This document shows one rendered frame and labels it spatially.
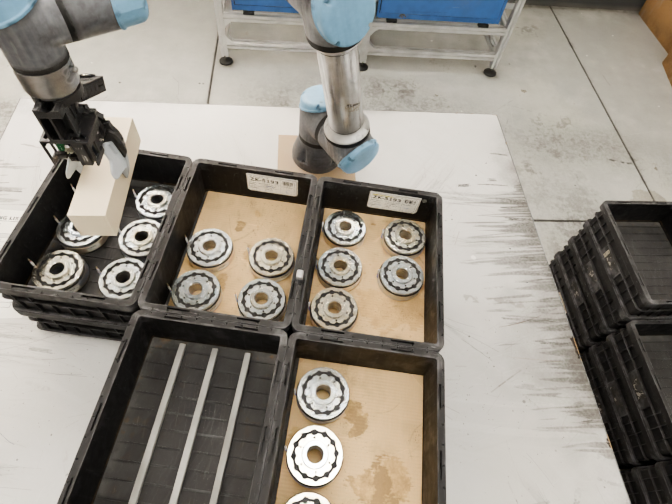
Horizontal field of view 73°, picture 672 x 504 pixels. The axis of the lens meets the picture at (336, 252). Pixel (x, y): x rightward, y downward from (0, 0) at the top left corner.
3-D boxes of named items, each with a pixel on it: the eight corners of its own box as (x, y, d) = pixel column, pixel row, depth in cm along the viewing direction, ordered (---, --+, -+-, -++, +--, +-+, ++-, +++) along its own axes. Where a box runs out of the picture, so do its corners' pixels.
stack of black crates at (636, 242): (541, 265, 195) (601, 200, 157) (606, 265, 198) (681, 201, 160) (571, 355, 174) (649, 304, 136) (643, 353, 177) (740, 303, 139)
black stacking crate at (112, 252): (88, 173, 118) (70, 141, 108) (201, 190, 118) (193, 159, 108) (12, 311, 96) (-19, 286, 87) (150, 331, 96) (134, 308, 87)
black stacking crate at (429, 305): (316, 206, 118) (319, 177, 108) (429, 223, 118) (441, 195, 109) (291, 351, 97) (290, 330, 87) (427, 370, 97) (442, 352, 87)
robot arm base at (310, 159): (290, 138, 142) (290, 113, 134) (337, 137, 144) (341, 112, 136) (294, 174, 134) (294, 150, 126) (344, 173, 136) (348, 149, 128)
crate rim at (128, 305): (73, 146, 110) (69, 138, 108) (195, 164, 110) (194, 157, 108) (-15, 291, 88) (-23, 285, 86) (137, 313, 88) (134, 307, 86)
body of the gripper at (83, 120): (53, 168, 73) (15, 108, 63) (68, 130, 77) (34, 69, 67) (103, 169, 74) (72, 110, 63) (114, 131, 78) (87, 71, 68)
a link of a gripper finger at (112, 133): (108, 161, 80) (75, 125, 73) (110, 154, 81) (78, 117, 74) (132, 157, 80) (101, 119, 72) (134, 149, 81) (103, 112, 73)
